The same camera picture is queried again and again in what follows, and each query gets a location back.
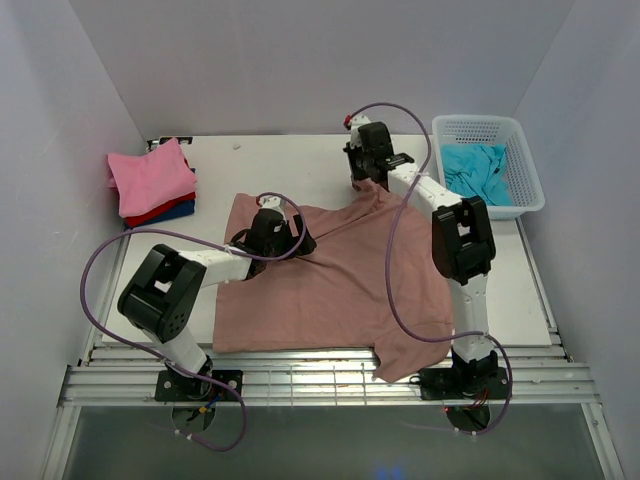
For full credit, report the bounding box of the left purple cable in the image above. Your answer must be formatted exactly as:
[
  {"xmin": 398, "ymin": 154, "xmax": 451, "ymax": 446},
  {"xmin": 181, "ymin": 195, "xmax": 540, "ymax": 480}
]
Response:
[{"xmin": 80, "ymin": 192, "xmax": 307, "ymax": 453}]

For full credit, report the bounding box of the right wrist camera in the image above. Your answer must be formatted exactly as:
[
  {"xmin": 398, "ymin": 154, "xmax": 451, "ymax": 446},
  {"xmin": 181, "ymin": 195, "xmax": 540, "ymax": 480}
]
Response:
[{"xmin": 343, "ymin": 113, "xmax": 371, "ymax": 131}]

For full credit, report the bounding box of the folded pink t shirt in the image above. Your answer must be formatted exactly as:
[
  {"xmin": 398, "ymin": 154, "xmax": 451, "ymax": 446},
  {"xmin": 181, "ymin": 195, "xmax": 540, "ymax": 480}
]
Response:
[{"xmin": 107, "ymin": 138, "xmax": 197, "ymax": 218}]

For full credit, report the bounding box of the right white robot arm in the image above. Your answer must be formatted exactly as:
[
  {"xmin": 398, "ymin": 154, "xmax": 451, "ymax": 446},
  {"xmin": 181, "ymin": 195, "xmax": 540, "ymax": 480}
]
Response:
[{"xmin": 344, "ymin": 114, "xmax": 504, "ymax": 397}]

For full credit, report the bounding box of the folded blue t shirt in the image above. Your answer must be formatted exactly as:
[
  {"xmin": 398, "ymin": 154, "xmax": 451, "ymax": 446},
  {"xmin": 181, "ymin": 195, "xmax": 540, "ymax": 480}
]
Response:
[{"xmin": 120, "ymin": 164, "xmax": 197, "ymax": 228}]

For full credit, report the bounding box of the purple cable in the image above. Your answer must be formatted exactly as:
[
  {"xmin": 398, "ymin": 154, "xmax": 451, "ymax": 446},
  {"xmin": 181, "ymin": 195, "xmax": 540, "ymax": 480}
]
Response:
[
  {"xmin": 349, "ymin": 102, "xmax": 512, "ymax": 437},
  {"xmin": 80, "ymin": 192, "xmax": 307, "ymax": 453}
]

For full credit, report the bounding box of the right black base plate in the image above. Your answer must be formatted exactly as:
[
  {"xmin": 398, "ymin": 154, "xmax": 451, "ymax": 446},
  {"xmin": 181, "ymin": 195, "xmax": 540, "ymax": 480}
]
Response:
[{"xmin": 409, "ymin": 367, "xmax": 510, "ymax": 400}]

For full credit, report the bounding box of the white plastic basket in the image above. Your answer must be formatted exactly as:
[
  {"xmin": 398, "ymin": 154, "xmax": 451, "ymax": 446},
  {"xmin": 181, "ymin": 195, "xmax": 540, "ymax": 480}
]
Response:
[{"xmin": 432, "ymin": 115, "xmax": 545, "ymax": 220}]

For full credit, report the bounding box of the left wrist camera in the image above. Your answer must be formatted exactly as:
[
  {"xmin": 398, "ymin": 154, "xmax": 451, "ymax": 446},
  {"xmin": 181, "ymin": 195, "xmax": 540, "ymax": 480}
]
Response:
[{"xmin": 256, "ymin": 195, "xmax": 286, "ymax": 216}]

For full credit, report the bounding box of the dusty pink t shirt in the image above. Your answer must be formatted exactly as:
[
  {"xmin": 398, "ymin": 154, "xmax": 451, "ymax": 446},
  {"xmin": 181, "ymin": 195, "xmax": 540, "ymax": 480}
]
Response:
[{"xmin": 213, "ymin": 181, "xmax": 453, "ymax": 382}]

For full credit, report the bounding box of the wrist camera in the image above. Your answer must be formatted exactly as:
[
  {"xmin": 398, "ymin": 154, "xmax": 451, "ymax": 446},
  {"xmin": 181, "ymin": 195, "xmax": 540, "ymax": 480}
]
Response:
[
  {"xmin": 343, "ymin": 113, "xmax": 371, "ymax": 131},
  {"xmin": 256, "ymin": 195, "xmax": 286, "ymax": 216}
]

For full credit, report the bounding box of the turquoise t shirt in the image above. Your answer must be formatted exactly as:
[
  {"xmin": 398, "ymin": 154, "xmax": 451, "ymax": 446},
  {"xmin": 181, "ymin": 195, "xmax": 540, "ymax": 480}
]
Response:
[{"xmin": 440, "ymin": 144, "xmax": 513, "ymax": 207}]

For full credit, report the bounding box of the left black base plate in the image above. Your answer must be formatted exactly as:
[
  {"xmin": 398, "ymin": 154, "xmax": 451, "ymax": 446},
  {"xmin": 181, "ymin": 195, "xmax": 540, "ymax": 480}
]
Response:
[{"xmin": 154, "ymin": 369, "xmax": 243, "ymax": 403}]

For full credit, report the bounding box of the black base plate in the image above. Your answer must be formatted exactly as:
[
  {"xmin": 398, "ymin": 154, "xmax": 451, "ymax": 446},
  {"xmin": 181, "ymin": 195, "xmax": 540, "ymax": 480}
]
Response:
[
  {"xmin": 154, "ymin": 369, "xmax": 243, "ymax": 403},
  {"xmin": 409, "ymin": 367, "xmax": 510, "ymax": 400}
]

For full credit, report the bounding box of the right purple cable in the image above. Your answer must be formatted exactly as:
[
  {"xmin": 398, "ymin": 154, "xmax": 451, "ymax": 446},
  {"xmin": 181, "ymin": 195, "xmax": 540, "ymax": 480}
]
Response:
[{"xmin": 349, "ymin": 102, "xmax": 512, "ymax": 437}]

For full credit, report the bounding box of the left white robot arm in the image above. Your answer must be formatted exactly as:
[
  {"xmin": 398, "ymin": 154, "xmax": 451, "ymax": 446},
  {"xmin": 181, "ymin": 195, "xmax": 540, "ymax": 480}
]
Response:
[{"xmin": 117, "ymin": 207, "xmax": 316, "ymax": 400}]

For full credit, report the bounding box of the folded red t shirt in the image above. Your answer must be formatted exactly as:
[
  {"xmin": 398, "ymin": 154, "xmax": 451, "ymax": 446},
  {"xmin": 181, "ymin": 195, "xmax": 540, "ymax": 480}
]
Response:
[{"xmin": 124, "ymin": 193, "xmax": 196, "ymax": 228}]

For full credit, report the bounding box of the aluminium frame rail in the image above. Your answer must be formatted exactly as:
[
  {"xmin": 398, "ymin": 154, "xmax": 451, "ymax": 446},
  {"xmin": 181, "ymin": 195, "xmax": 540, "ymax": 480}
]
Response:
[{"xmin": 59, "ymin": 343, "xmax": 600, "ymax": 407}]

